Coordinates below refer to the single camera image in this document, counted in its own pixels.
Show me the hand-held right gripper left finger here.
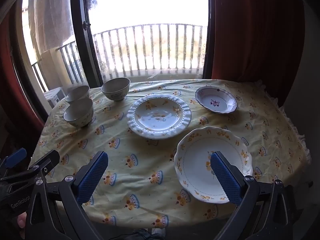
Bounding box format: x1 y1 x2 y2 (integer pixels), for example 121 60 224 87
25 151 109 240

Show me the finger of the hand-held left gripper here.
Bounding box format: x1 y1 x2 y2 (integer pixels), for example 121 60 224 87
0 150 60 193
0 148 27 174

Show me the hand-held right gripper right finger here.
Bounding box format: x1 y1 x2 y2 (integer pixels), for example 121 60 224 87
210 151 295 240

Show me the scalloped plate with yellow flowers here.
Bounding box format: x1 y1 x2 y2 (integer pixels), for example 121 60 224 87
174 127 253 203

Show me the white floral print bowl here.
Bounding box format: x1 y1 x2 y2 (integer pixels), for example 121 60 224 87
65 85 90 103
63 98 94 128

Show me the white plate with red print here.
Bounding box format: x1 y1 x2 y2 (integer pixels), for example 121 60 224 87
195 86 237 114

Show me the white ruffled rim plate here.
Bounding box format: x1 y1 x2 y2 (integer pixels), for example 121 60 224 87
127 94 192 139

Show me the white bowl with printed band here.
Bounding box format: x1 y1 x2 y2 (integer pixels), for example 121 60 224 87
101 77 131 102

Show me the person's left hand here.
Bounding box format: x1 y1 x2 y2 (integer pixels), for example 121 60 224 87
16 211 28 230

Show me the yellow printed tablecloth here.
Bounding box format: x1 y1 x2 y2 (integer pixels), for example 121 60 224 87
29 79 313 229

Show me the red curtain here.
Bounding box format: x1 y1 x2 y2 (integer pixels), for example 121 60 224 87
0 12 47 150
211 0 308 105

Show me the white plastic stool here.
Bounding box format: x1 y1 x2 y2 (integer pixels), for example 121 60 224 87
43 87 67 109

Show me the grey hanging cloth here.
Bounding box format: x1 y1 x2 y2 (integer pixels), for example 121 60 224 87
28 0 74 55

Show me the balcony railing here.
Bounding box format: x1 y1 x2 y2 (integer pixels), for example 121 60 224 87
31 24 208 85

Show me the dark window frame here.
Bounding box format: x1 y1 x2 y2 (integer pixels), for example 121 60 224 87
10 0 218 120

